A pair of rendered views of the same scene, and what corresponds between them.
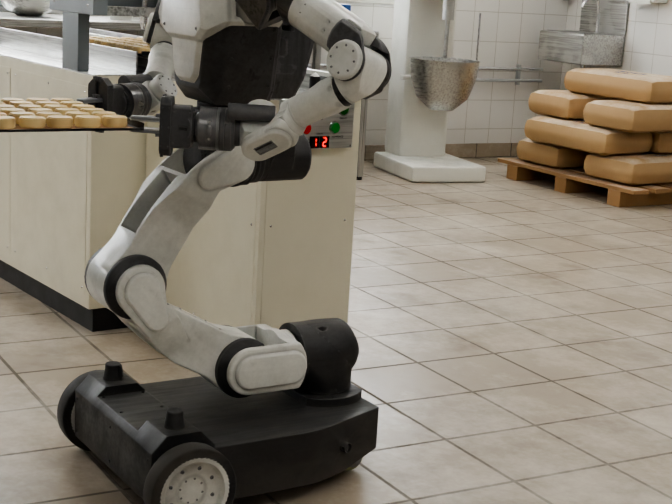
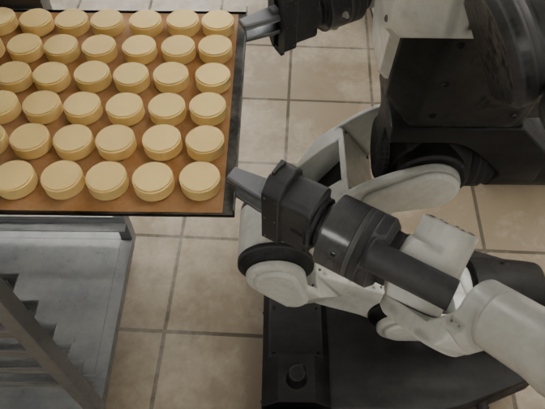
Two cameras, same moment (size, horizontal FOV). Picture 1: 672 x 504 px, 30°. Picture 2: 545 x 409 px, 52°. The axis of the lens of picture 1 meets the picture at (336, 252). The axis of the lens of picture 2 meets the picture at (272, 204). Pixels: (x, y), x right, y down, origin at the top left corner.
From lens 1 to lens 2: 2.22 m
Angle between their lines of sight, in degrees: 49
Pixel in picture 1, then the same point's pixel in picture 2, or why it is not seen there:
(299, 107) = (491, 346)
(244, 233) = not seen: hidden behind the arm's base
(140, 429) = (270, 358)
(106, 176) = not seen: outside the picture
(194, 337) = (346, 294)
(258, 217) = not seen: hidden behind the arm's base
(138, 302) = (269, 291)
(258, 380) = (409, 337)
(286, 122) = (458, 345)
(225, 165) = (407, 194)
